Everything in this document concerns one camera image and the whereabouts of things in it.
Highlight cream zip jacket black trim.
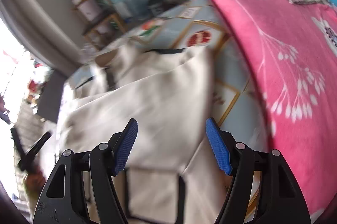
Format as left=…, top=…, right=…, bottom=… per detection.
left=60, top=43, right=230, bottom=223

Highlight person's left hand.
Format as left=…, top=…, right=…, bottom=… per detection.
left=23, top=167, right=46, bottom=200

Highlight dark grey low cabinet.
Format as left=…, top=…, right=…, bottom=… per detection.
left=37, top=70, right=67, bottom=124

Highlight beige curtain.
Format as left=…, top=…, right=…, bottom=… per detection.
left=1, top=0, right=84, bottom=77

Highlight wooden chair black seat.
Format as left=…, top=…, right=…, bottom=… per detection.
left=72, top=0, right=127, bottom=50

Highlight pink tall box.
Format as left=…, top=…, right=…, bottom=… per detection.
left=72, top=0, right=103, bottom=22

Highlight pink floral blanket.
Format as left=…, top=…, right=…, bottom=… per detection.
left=212, top=0, right=336, bottom=221

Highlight fruit pattern bed sheet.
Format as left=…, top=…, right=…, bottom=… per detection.
left=63, top=0, right=269, bottom=222

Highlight black rice cooker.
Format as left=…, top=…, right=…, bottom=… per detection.
left=147, top=0, right=168, bottom=17

